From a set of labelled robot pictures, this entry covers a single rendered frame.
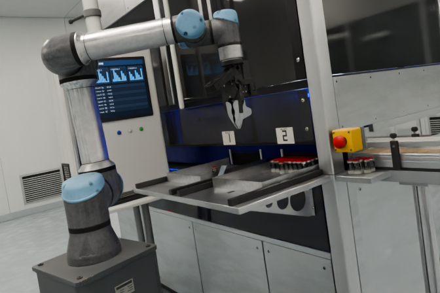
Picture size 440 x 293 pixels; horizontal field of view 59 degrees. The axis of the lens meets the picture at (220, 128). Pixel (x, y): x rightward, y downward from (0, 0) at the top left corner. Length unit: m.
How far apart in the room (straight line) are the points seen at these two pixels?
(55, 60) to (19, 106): 5.33
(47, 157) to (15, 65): 1.45
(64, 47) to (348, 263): 1.12
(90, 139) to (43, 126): 5.27
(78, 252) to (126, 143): 0.92
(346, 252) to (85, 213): 0.85
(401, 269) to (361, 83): 0.74
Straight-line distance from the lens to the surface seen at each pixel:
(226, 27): 1.20
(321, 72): 1.32
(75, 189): 1.13
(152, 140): 2.04
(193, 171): 1.75
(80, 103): 1.27
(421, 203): 1.38
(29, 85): 6.55
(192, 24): 1.06
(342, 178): 1.32
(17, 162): 6.46
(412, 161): 1.31
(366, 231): 1.52
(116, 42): 1.11
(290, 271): 1.64
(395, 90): 1.69
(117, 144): 1.97
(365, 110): 1.50
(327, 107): 1.32
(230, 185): 1.32
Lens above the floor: 1.16
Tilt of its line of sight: 3 degrees down
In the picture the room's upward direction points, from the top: 9 degrees counter-clockwise
